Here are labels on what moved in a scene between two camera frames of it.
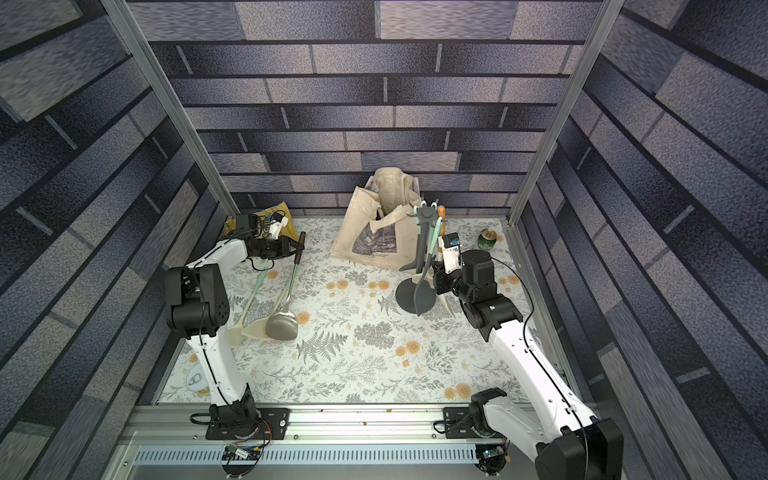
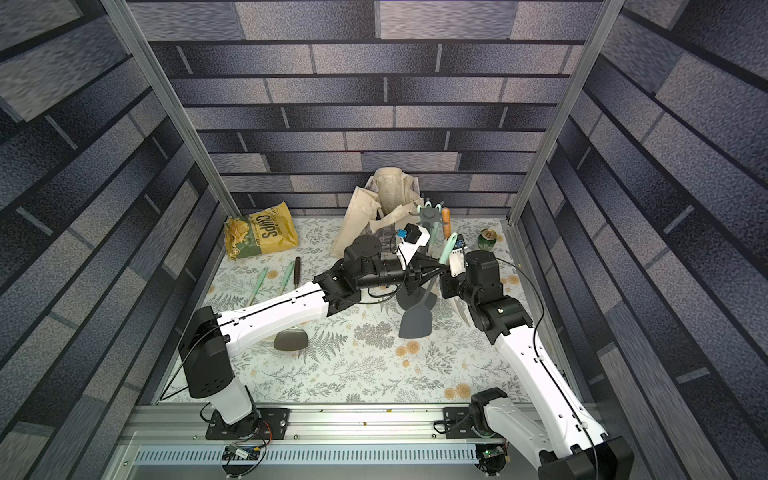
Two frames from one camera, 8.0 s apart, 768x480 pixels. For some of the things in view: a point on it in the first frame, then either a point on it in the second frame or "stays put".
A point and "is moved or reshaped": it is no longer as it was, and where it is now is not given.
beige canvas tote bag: x=376 y=228 stays put
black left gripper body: x=273 y=248 to x=410 y=277
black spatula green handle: x=425 y=294 is moved or reshaped
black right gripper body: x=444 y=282 stays put
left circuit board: x=240 y=455 stays put
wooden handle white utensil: x=442 y=213 stays put
